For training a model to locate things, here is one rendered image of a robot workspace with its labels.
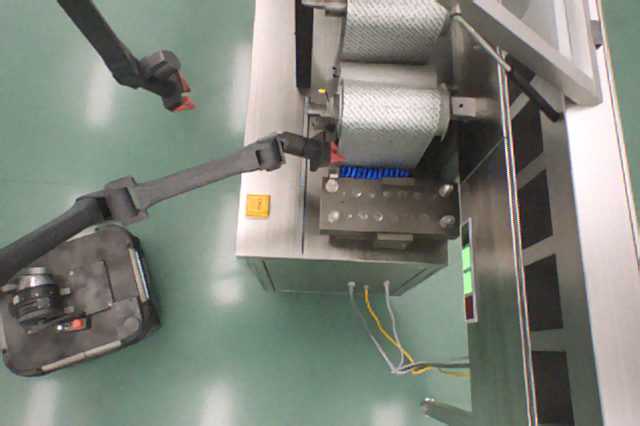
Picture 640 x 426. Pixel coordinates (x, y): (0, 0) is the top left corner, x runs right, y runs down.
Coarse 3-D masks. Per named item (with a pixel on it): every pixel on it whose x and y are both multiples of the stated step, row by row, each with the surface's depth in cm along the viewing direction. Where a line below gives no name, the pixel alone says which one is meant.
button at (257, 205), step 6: (246, 198) 150; (252, 198) 149; (258, 198) 149; (264, 198) 149; (246, 204) 149; (252, 204) 149; (258, 204) 149; (264, 204) 149; (246, 210) 148; (252, 210) 148; (258, 210) 148; (264, 210) 148; (246, 216) 149; (252, 216) 149; (258, 216) 149; (264, 216) 149
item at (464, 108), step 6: (450, 102) 120; (456, 102) 119; (462, 102) 119; (468, 102) 119; (450, 108) 120; (456, 108) 119; (462, 108) 119; (468, 108) 119; (474, 108) 119; (450, 114) 119; (456, 114) 118; (462, 114) 118; (468, 114) 118; (474, 114) 118
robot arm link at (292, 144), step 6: (288, 132) 126; (282, 138) 128; (288, 138) 125; (294, 138) 126; (300, 138) 127; (282, 144) 127; (288, 144) 125; (294, 144) 126; (300, 144) 127; (288, 150) 126; (294, 150) 127; (300, 150) 128
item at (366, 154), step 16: (352, 144) 127; (368, 144) 127; (384, 144) 127; (400, 144) 126; (416, 144) 126; (352, 160) 138; (368, 160) 137; (384, 160) 137; (400, 160) 136; (416, 160) 136
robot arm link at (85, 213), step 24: (96, 192) 117; (120, 192) 113; (72, 216) 108; (96, 216) 114; (120, 216) 115; (24, 240) 98; (48, 240) 101; (0, 264) 91; (24, 264) 96; (0, 288) 91
